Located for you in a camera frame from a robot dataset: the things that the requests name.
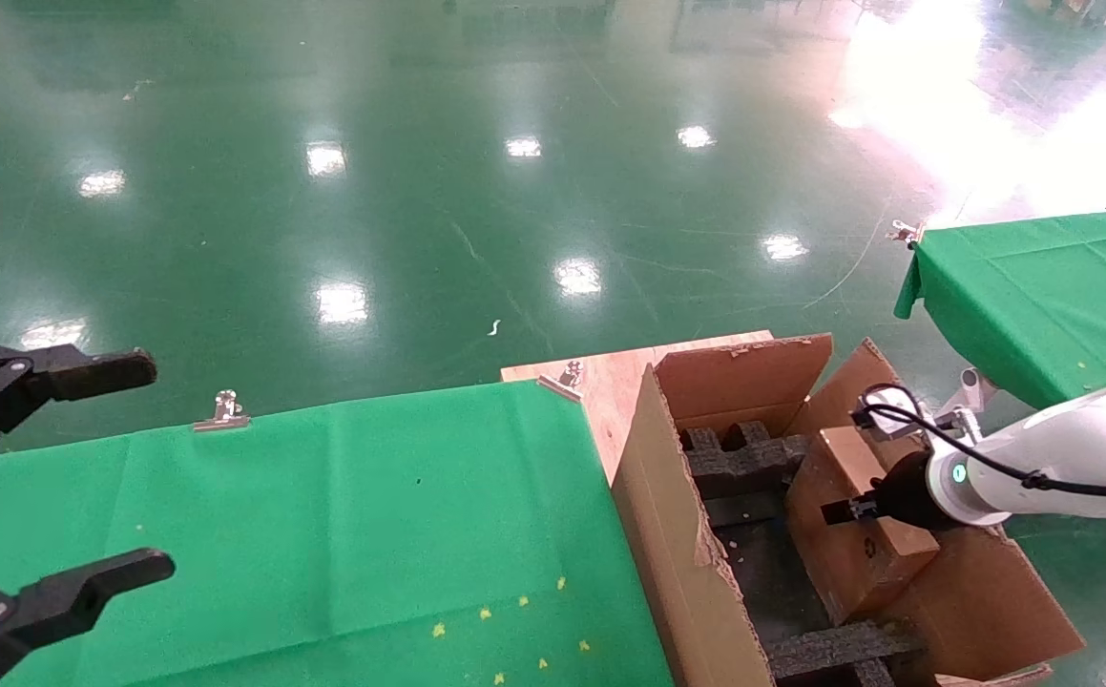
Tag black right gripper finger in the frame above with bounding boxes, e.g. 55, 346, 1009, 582
822, 496, 883, 526

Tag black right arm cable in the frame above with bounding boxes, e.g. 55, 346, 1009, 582
853, 384, 1106, 502

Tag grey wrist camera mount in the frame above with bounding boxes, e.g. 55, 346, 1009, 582
848, 382, 930, 445

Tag small brown cardboard box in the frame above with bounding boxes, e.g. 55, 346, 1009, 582
786, 427, 940, 626

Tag black foam insert bar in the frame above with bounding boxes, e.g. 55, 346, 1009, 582
764, 620, 926, 687

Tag large torn cardboard carton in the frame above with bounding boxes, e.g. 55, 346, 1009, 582
610, 332, 1086, 687

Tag large green tablecloth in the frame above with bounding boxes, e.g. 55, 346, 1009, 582
0, 380, 673, 687

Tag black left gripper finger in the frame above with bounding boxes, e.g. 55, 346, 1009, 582
0, 343, 157, 473
0, 549, 176, 687

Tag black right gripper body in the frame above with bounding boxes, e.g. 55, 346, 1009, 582
872, 450, 935, 529

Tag silver table clamp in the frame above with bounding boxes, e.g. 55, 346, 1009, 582
934, 367, 997, 430

